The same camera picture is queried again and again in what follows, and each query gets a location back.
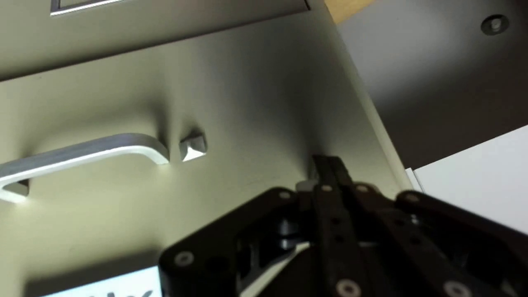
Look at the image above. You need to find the grey cabinet lock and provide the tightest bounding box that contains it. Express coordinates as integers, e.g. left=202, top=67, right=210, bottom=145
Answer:
left=480, top=15, right=510, bottom=36

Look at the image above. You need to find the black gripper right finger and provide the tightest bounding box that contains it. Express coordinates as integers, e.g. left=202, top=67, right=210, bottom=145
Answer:
left=314, top=155, right=528, bottom=297

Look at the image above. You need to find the silver drawer latch button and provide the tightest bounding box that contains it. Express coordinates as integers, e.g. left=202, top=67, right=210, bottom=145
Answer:
left=180, top=132, right=208, bottom=163

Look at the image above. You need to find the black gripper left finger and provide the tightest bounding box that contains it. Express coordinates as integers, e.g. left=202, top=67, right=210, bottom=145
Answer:
left=159, top=186, right=319, bottom=297

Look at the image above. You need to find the silver drawer handle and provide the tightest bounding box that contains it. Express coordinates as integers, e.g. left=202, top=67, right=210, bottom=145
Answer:
left=0, top=133, right=170, bottom=188

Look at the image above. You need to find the beige drawer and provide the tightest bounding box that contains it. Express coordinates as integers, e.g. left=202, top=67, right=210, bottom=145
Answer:
left=0, top=0, right=408, bottom=297

